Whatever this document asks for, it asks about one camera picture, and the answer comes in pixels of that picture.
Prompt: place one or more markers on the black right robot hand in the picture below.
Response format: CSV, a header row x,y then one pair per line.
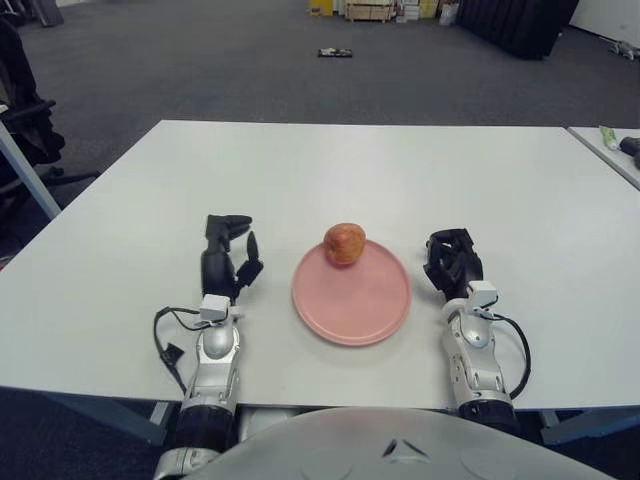
x,y
460,270

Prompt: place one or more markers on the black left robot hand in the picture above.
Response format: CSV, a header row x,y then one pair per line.
x,y
217,272

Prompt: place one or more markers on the red apple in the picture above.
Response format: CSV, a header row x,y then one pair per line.
x,y
345,245

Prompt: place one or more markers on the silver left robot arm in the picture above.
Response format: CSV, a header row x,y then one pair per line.
x,y
215,345

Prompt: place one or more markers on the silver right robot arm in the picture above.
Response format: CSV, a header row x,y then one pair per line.
x,y
472,335

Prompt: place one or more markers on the pink round plate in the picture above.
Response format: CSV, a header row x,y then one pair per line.
x,y
350,305

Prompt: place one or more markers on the green tube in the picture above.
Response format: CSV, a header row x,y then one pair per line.
x,y
610,137

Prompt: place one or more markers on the silver robot torso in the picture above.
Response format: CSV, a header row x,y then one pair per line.
x,y
350,445

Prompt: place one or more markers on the grey desk leg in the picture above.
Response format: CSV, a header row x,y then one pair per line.
x,y
30,185

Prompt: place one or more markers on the black handheld controller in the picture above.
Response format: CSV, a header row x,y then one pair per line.
x,y
630,144

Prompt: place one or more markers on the black office chair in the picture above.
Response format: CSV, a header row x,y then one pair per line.
x,y
25,125

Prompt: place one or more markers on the black tray on floor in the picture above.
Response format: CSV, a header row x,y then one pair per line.
x,y
335,52

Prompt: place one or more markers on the black partition curtain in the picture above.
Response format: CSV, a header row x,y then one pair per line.
x,y
517,25

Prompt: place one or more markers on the white bag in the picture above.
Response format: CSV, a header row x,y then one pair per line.
x,y
448,14

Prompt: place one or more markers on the stack of white boxes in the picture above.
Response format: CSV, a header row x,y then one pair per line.
x,y
407,10

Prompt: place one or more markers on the grey robot dog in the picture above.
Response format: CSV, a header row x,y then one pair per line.
x,y
624,48

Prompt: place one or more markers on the wooden crate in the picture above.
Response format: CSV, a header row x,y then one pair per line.
x,y
367,10

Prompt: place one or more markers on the yellow cardboard box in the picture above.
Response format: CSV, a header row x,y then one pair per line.
x,y
320,6

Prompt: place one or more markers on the grey-blue table frame beam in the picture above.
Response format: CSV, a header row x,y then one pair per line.
x,y
590,426
100,412

